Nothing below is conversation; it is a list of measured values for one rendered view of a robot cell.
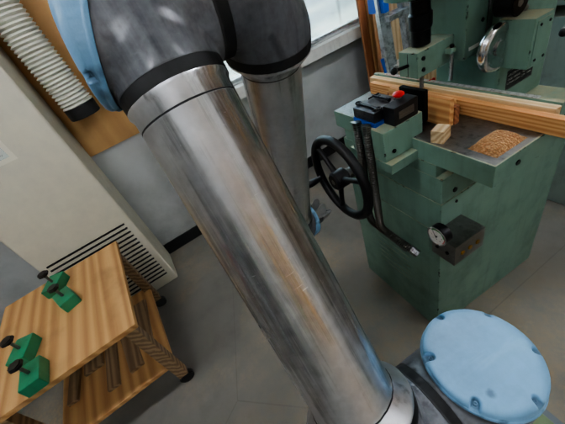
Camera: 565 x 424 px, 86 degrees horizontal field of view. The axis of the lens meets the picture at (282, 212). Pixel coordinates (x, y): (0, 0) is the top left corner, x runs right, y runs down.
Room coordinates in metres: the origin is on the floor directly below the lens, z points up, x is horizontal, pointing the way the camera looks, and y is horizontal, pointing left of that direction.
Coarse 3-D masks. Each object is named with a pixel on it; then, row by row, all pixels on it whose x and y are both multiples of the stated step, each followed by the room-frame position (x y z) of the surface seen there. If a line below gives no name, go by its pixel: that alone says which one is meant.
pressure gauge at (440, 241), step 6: (432, 228) 0.54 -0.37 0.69; (438, 228) 0.53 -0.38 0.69; (444, 228) 0.53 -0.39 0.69; (432, 234) 0.55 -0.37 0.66; (438, 234) 0.53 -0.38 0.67; (444, 234) 0.51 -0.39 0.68; (450, 234) 0.51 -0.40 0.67; (432, 240) 0.55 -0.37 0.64; (438, 240) 0.53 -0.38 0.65; (444, 240) 0.51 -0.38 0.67; (450, 240) 0.51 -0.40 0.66
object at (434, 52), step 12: (432, 36) 0.87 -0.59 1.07; (444, 36) 0.84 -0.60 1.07; (408, 48) 0.86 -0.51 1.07; (420, 48) 0.82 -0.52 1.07; (432, 48) 0.81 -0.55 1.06; (444, 48) 0.82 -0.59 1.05; (408, 60) 0.83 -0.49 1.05; (420, 60) 0.80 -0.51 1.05; (432, 60) 0.81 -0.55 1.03; (444, 60) 0.82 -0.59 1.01; (408, 72) 0.83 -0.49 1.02; (420, 72) 0.80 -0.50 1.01
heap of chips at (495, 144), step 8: (488, 136) 0.54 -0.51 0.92; (496, 136) 0.53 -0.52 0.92; (504, 136) 0.52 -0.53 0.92; (512, 136) 0.51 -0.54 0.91; (520, 136) 0.51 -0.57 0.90; (480, 144) 0.53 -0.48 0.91; (488, 144) 0.52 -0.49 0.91; (496, 144) 0.51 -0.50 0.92; (504, 144) 0.50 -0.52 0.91; (512, 144) 0.50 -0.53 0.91; (480, 152) 0.52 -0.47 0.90; (488, 152) 0.51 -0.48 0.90; (496, 152) 0.49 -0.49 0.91; (504, 152) 0.49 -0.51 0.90
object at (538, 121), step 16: (448, 96) 0.75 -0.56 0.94; (464, 112) 0.69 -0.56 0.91; (480, 112) 0.65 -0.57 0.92; (496, 112) 0.61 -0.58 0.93; (512, 112) 0.57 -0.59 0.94; (528, 112) 0.54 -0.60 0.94; (544, 112) 0.52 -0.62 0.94; (528, 128) 0.53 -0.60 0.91; (544, 128) 0.50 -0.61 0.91; (560, 128) 0.47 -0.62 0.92
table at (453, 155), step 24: (336, 120) 1.03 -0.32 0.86; (480, 120) 0.64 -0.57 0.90; (432, 144) 0.62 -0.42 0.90; (456, 144) 0.58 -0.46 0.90; (528, 144) 0.49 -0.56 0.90; (552, 144) 0.51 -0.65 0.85; (384, 168) 0.67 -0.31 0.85; (456, 168) 0.55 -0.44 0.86; (480, 168) 0.49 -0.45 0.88; (504, 168) 0.47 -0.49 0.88
